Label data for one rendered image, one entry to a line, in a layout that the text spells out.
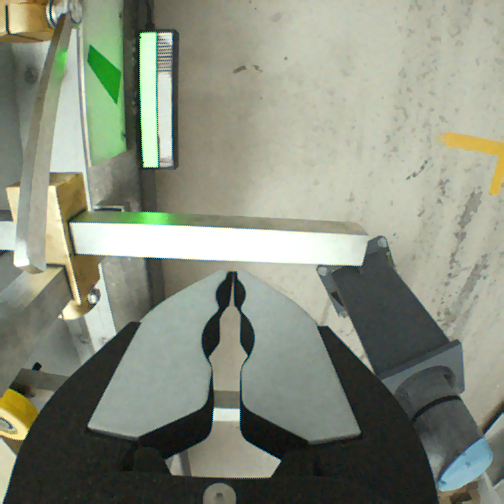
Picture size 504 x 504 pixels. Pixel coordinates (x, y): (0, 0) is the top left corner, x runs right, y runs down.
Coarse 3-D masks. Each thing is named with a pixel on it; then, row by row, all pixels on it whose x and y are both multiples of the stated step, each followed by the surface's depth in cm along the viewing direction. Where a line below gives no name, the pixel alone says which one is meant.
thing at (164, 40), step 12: (168, 36) 30; (168, 48) 30; (168, 60) 31; (168, 72) 31; (168, 84) 32; (168, 96) 33; (168, 108) 33; (168, 120) 34; (168, 132) 35; (168, 144) 35; (168, 156) 36
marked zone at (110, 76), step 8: (88, 56) 23; (96, 56) 24; (96, 64) 25; (104, 64) 26; (112, 64) 28; (96, 72) 25; (104, 72) 26; (112, 72) 28; (120, 72) 30; (104, 80) 27; (112, 80) 29; (112, 88) 29; (112, 96) 29
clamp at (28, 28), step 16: (0, 0) 14; (16, 0) 14; (32, 0) 14; (48, 0) 16; (0, 16) 15; (16, 16) 15; (32, 16) 15; (0, 32) 15; (16, 32) 15; (32, 32) 16; (48, 32) 17
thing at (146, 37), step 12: (144, 36) 29; (144, 48) 30; (144, 60) 31; (144, 72) 31; (144, 84) 32; (144, 96) 33; (144, 108) 33; (144, 120) 34; (144, 132) 35; (144, 144) 35; (156, 144) 35; (144, 156) 36; (156, 156) 36
